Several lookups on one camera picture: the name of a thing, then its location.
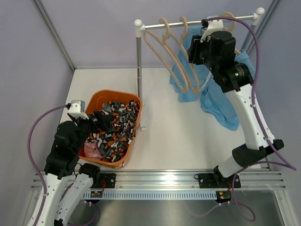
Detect wooden hanger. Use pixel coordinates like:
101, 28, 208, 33
221, 11, 242, 56
143, 18, 189, 93
159, 16, 200, 95

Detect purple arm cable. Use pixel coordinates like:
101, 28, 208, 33
27, 105, 97, 226
188, 16, 297, 222

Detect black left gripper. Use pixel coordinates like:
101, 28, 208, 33
71, 111, 111, 153

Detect blue shorts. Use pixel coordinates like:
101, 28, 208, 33
169, 26, 255, 131

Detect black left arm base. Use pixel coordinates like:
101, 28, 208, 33
90, 173, 116, 189

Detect silver clothes rack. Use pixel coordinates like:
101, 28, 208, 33
133, 7, 266, 131

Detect orange plastic basket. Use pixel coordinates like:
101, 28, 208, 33
79, 89, 143, 169

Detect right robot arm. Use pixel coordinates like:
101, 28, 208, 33
187, 31, 284, 187

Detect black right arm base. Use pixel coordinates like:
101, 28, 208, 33
194, 173, 241, 188

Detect aluminium front rail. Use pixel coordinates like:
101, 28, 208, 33
32, 171, 286, 191

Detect orange camouflage shorts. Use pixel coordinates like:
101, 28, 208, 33
86, 99, 140, 163

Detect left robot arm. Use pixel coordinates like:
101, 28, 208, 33
28, 110, 103, 226

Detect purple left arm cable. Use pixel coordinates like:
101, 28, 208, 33
27, 105, 97, 226

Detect pink shark print shorts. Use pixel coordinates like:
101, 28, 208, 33
84, 142, 103, 160

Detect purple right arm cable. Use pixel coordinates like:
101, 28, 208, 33
188, 16, 297, 222

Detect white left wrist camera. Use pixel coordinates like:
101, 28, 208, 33
67, 100, 89, 120

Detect white slotted cable duct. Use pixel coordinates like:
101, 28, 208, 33
83, 190, 231, 200

